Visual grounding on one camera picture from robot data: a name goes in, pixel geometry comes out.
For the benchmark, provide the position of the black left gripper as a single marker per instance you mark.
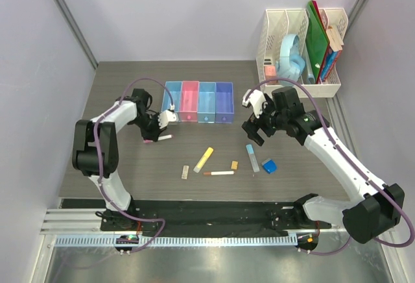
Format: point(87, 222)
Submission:
point(154, 134)

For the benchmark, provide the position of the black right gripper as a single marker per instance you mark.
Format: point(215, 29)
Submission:
point(251, 129)

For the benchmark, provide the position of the white pink-tipped pen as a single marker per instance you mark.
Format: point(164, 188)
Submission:
point(161, 138)

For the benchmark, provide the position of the blue capped highlighter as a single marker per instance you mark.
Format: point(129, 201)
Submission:
point(252, 157)

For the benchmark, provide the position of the small orange eraser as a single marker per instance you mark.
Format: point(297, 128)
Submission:
point(234, 165)

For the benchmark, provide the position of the blue pencil sharpener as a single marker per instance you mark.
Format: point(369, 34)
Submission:
point(269, 166)

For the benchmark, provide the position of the white brown-capped pen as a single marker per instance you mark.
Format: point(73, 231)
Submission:
point(218, 173)

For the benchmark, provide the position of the blue pink drawer organizer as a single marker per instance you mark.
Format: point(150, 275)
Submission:
point(201, 102)

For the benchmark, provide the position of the yellow highlighter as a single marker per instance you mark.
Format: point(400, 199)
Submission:
point(203, 160)

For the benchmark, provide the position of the pink cube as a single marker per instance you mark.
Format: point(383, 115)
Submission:
point(270, 73)

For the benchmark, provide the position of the light blue headphones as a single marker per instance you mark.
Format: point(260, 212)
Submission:
point(290, 64)

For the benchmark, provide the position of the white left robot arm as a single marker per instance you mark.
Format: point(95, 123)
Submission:
point(96, 153)

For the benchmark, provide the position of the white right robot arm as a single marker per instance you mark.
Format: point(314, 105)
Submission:
point(373, 206)

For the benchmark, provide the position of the beige speckled eraser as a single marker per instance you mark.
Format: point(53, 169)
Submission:
point(185, 171)

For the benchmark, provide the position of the white mesh file organizer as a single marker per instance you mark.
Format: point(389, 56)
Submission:
point(279, 22)

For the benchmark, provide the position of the red folder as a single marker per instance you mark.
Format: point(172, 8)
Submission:
point(320, 42)

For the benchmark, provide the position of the green folder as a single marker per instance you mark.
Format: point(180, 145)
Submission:
point(308, 38)

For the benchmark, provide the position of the books in organizer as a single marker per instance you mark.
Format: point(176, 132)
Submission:
point(334, 50)

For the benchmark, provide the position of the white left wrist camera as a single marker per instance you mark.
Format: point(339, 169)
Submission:
point(167, 117)

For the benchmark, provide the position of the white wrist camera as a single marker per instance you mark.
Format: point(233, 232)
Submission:
point(167, 117)
point(256, 100)

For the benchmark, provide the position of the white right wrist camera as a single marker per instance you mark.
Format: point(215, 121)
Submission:
point(256, 100)

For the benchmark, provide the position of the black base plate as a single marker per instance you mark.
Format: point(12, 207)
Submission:
point(210, 218)

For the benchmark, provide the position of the aluminium rail frame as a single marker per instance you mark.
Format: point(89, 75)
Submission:
point(372, 209)

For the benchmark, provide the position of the white slotted cable duct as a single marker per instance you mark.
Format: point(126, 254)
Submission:
point(128, 240)

